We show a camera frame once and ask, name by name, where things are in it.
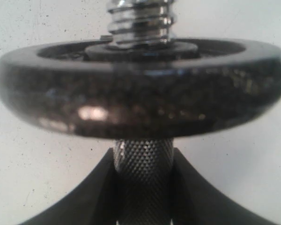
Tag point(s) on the chrome dumbbell bar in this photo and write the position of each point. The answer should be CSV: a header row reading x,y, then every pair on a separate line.
x,y
144,166

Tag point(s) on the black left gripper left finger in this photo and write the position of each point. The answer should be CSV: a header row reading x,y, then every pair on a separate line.
x,y
92,202

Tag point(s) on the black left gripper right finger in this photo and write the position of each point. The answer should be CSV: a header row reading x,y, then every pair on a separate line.
x,y
197,202

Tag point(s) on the black plate far end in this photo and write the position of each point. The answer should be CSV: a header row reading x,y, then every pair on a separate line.
x,y
86,89

